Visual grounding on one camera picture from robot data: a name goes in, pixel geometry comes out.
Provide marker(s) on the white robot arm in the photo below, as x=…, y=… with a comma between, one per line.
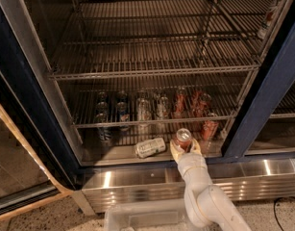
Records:
x=205, y=202

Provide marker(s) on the rear orange soda can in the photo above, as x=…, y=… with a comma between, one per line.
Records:
x=200, y=103

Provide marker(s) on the upper wire shelf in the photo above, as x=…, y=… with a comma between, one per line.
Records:
x=123, y=38

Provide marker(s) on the silver can front middle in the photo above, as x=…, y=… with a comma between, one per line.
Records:
x=143, y=111

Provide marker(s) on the bottle on upper right shelf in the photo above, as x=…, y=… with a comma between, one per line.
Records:
x=268, y=18

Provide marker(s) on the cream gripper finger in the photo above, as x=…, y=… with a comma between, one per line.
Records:
x=176, y=150
x=195, y=147

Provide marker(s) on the orange soda can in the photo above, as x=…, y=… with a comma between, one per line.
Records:
x=200, y=103
x=209, y=127

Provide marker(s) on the front blue pepsi can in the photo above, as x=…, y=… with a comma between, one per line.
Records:
x=104, y=132

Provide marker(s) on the white green soda can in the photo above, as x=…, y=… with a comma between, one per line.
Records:
x=149, y=148

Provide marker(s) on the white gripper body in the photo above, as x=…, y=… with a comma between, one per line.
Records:
x=190, y=161

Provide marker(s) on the rear white soda can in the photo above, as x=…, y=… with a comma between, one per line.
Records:
x=163, y=107

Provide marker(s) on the blue fridge center post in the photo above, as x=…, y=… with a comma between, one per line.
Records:
x=274, y=79

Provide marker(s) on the middle wire shelf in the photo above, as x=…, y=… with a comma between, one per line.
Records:
x=90, y=103

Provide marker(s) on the wire shelf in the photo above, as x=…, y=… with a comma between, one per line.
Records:
x=90, y=103
x=123, y=38

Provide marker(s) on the open fridge glass door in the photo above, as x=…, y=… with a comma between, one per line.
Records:
x=27, y=179

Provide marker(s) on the steel fridge bottom grille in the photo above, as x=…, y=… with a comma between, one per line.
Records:
x=240, y=181

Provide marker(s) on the clear plastic bin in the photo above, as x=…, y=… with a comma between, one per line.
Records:
x=160, y=215

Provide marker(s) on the red coke can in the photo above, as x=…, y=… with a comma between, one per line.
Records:
x=184, y=139

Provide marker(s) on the front orange soda can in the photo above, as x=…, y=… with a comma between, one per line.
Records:
x=209, y=127

